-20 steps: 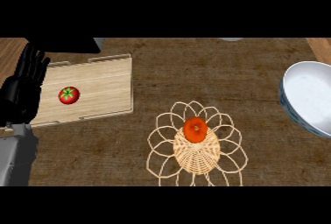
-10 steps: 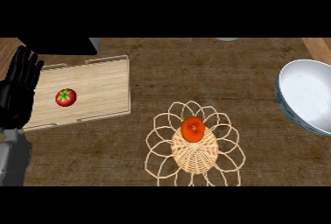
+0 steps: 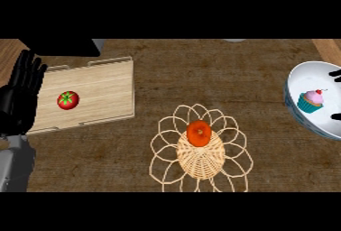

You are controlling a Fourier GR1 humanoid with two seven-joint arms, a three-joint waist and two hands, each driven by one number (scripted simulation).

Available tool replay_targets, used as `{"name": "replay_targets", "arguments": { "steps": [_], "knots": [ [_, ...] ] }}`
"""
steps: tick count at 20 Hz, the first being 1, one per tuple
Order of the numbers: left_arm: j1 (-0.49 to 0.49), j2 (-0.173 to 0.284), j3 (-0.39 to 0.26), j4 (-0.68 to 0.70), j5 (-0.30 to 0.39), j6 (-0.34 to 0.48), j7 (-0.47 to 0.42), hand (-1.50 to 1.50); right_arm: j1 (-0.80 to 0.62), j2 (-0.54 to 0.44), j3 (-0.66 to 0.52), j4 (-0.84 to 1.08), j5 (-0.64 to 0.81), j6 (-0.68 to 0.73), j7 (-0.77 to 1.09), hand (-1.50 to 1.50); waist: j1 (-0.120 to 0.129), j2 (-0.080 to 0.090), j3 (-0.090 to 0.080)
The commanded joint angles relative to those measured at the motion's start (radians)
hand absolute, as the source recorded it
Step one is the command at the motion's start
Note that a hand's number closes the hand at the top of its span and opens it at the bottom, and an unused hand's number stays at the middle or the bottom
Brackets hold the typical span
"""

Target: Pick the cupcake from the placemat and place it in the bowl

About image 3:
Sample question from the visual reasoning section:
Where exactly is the pink frosted cupcake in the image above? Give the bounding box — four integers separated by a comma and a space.
295, 88, 330, 115

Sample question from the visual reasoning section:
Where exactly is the pale wooden cutting board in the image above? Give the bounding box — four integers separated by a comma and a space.
25, 56, 135, 135

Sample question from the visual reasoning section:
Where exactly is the brown burlap placemat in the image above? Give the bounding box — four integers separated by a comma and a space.
25, 38, 341, 193

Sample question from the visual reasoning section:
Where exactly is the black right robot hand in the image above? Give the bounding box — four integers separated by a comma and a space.
327, 69, 341, 122

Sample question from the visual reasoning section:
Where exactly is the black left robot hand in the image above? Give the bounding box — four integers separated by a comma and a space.
0, 49, 48, 137

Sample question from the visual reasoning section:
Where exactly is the black appliance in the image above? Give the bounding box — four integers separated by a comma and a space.
19, 38, 102, 58

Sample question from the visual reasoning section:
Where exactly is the pale wicker basket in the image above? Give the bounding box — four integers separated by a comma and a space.
147, 103, 254, 193

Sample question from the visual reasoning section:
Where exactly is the white bowl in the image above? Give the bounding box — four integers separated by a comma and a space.
282, 60, 341, 142

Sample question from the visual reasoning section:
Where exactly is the red tomato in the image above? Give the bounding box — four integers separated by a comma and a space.
56, 90, 81, 111

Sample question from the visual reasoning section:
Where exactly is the orange fruit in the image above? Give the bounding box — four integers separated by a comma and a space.
184, 119, 212, 148

